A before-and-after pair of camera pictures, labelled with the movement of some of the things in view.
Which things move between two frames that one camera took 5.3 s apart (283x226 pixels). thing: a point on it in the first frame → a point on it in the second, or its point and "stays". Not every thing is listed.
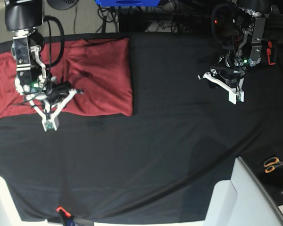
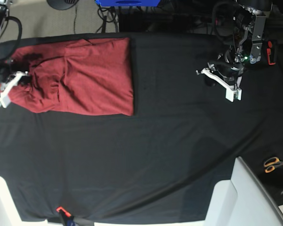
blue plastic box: [128, 3] stays
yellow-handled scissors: [271, 163] stays
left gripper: [55, 91] → [6, 75]
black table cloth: [164, 163] stays
